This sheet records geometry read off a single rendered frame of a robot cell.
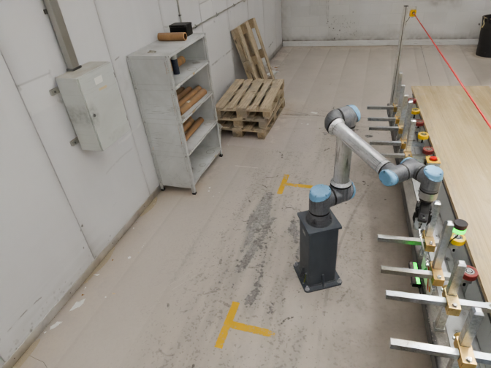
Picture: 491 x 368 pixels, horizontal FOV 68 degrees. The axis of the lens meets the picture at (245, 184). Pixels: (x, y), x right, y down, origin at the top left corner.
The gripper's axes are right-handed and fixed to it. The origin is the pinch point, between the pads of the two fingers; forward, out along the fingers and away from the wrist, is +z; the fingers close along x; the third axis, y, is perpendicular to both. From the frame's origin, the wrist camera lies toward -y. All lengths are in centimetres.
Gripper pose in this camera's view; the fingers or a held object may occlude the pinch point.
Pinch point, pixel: (419, 229)
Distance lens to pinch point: 221.4
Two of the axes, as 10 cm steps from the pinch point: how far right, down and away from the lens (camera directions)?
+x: -9.3, -1.7, 3.4
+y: 3.7, -5.2, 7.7
